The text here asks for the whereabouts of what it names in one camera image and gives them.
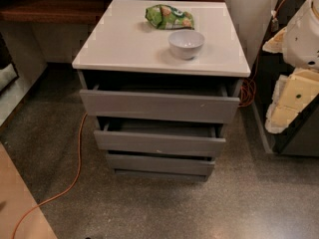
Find dark wooden shelf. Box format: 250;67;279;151
0;0;225;26

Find grey top drawer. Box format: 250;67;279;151
80;90;239;123

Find white top grey drawer cabinet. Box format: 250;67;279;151
73;0;250;181

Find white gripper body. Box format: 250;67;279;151
282;0;319;70

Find grey bottom drawer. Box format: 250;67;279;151
106;152;214;176

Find green chip bag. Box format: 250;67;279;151
145;4;194;30

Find grey drawer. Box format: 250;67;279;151
106;152;214;176
80;90;239;123
94;119;226;157

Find dark cabinet on right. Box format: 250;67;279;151
253;0;319;156

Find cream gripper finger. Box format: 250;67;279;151
262;27;287;54
265;68;319;133

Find orange extension cable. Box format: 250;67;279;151
11;0;319;239

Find white bowl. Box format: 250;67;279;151
167;30;205;60

